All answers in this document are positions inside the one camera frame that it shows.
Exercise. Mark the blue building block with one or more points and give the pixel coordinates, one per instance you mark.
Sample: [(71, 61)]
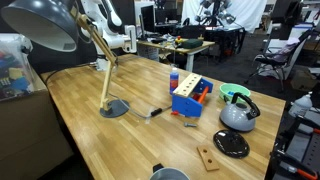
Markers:
[(230, 93)]

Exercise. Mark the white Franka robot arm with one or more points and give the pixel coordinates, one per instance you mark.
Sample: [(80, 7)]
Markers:
[(113, 40)]

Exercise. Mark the light green pot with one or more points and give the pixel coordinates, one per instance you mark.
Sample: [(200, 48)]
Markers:
[(240, 88)]

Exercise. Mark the wooden block with two holes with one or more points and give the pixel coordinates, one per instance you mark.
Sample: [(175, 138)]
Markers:
[(208, 159)]

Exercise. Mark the blue bottle white cap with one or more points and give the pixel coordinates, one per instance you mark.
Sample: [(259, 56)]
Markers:
[(174, 81)]

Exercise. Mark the red toy piece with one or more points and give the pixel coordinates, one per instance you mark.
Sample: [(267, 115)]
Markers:
[(175, 113)]

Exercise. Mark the gray toy bolt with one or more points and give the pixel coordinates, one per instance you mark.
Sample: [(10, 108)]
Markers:
[(190, 125)]

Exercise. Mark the light wooden background desk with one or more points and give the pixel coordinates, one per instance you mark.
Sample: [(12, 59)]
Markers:
[(190, 50)]

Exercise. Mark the dark green case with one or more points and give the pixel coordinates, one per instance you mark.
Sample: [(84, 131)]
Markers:
[(192, 43)]

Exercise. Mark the black computer monitor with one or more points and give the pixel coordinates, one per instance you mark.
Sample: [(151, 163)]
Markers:
[(147, 18)]

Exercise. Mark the black background table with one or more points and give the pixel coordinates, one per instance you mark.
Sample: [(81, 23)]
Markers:
[(226, 36)]

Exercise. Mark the black round plate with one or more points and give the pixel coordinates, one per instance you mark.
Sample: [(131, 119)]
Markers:
[(231, 144)]

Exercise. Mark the studio light cluster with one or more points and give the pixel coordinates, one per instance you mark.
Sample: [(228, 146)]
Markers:
[(216, 11)]

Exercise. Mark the black folding chair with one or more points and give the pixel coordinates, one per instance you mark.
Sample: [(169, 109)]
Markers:
[(280, 56)]

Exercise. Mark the brown cardboard box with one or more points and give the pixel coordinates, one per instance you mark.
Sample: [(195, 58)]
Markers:
[(26, 133)]

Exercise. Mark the clear plastic bin of toys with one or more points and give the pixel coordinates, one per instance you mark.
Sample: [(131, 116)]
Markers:
[(13, 73)]

